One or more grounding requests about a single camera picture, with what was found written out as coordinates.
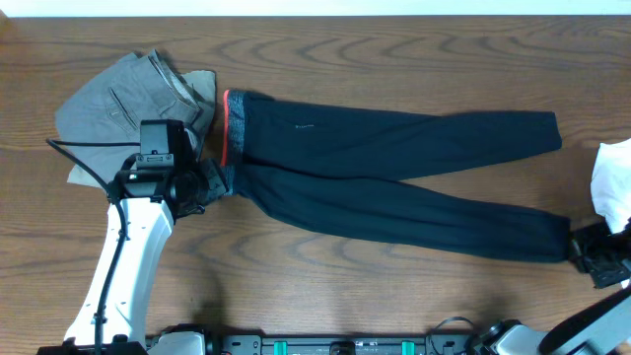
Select black leggings with orange waistband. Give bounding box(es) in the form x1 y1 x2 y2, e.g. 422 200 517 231
222 90 570 263

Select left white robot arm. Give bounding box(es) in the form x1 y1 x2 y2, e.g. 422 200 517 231
37 154 227 354

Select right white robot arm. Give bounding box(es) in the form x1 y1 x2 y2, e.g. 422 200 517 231
467 222 630 355

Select white cloth at right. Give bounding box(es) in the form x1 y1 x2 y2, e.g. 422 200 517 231
591 139 630 234

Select beige folded cloth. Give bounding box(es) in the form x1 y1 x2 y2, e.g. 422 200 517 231
67 70 216 188

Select folded grey trousers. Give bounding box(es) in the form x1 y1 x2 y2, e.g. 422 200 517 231
55 50 215 180

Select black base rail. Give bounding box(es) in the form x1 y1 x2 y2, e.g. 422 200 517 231
145 318 482 355

